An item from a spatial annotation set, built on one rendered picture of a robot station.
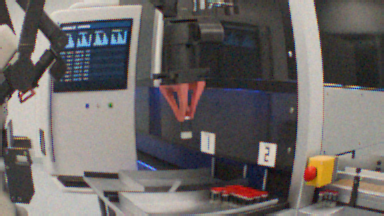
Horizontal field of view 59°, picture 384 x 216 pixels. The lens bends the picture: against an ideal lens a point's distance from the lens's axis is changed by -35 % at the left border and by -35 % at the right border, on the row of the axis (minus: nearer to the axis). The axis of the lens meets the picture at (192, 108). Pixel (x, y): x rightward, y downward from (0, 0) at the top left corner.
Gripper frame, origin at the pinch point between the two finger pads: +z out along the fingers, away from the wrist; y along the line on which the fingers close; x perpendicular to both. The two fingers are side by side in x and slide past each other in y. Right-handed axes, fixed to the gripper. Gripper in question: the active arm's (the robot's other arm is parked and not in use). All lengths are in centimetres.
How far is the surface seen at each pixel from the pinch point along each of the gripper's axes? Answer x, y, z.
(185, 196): 17.4, 12.3, 23.6
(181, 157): 66, 53, 23
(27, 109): 529, 133, 14
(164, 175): 48, 30, 24
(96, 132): 86, 27, 11
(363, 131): -28, 51, 13
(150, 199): 20.4, 2.5, 23.1
